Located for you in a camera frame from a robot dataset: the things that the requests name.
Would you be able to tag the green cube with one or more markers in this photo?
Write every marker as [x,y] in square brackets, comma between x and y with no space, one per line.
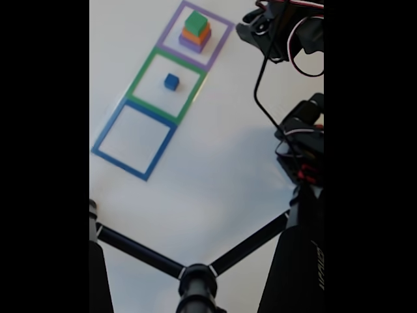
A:
[195,22]

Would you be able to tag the orange cube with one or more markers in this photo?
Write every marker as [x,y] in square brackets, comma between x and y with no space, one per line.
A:
[192,37]

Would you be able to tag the purple block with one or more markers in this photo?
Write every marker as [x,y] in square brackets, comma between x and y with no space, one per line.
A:
[192,47]

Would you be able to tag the small blue cube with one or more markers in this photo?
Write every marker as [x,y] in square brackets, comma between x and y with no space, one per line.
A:
[171,81]

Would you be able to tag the red black table clamp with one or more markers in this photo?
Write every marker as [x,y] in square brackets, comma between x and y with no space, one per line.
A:
[306,172]

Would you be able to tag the black tripod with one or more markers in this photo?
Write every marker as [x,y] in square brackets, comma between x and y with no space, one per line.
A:
[195,283]

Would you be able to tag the purple square frame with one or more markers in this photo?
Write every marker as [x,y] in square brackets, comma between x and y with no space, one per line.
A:
[224,36]

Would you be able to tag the green square frame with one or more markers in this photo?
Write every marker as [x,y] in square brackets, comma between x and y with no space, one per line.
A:
[140,78]

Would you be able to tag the blue square frame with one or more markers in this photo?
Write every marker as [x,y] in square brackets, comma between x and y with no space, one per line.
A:
[130,166]

